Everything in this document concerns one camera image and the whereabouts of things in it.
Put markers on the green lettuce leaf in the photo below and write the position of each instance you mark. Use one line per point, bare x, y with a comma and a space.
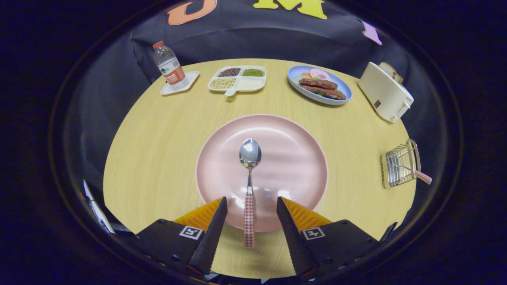
298, 80

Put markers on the white toaster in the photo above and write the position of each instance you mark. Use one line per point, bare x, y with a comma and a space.
384, 93

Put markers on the white divided bean tray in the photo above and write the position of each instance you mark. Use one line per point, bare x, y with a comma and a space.
249, 84

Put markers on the black table corner bracket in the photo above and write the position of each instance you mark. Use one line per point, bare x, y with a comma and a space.
390, 231

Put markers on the blue oval plate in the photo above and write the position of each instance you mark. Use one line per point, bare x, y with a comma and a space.
309, 96

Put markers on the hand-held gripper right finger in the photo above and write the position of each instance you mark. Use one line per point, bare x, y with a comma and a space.
293, 241

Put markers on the clear water bottle red label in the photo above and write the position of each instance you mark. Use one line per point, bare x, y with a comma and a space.
170, 67

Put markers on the brown meat strip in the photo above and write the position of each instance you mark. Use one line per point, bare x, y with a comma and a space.
319, 84
328, 93

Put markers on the pink ham slice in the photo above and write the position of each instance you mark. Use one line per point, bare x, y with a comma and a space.
319, 74

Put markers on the toast bread slice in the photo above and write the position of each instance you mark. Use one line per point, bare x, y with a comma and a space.
390, 70

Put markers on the white square coaster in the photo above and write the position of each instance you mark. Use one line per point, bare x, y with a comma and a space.
191, 76

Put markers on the pink round plate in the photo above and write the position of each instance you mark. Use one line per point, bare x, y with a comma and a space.
293, 158

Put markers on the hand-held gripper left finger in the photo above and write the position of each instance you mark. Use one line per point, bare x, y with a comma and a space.
212, 241

